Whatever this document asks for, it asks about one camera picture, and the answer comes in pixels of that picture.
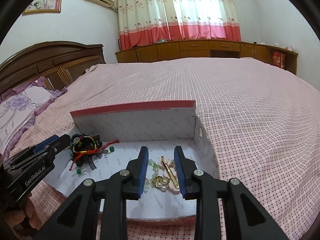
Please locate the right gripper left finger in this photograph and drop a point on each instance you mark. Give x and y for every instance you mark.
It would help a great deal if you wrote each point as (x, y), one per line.
(134, 188)

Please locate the green bead earring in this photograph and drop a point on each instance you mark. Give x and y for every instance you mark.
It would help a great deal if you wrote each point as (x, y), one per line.
(108, 151)

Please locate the pink cardboard box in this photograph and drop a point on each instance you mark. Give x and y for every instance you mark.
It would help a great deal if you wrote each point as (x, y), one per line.
(137, 141)

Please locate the dark wooden headboard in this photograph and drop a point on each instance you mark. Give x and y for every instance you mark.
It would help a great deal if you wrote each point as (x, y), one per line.
(59, 62)

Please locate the framed wedding photo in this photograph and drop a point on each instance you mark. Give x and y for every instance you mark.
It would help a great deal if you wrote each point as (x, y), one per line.
(43, 6)

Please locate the left hand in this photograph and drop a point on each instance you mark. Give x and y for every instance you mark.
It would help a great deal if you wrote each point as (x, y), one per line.
(14, 217)

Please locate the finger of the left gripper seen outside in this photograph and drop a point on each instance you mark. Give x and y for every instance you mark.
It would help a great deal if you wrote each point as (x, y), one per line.
(56, 142)

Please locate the purple floral pillow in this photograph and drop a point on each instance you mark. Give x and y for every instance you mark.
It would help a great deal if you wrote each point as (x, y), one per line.
(19, 107)

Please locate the gold pearl earring cluster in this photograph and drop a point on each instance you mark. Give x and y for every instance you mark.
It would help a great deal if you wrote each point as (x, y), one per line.
(160, 183)

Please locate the red gift bag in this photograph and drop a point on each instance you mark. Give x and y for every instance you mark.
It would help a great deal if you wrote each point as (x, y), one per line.
(278, 59)

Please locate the pink white curtain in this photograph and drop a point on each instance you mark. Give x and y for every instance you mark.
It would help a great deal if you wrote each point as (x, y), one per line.
(144, 22)

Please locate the long wooden cabinet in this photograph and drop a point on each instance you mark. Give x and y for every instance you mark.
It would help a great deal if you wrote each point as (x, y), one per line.
(172, 50)

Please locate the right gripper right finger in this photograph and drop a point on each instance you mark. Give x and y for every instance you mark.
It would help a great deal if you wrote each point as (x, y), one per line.
(185, 169)

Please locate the gold flower hair clip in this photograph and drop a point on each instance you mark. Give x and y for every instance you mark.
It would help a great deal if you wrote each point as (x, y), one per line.
(169, 173)

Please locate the gold pearl brooch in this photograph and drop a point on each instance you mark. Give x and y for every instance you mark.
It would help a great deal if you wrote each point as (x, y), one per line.
(186, 158)

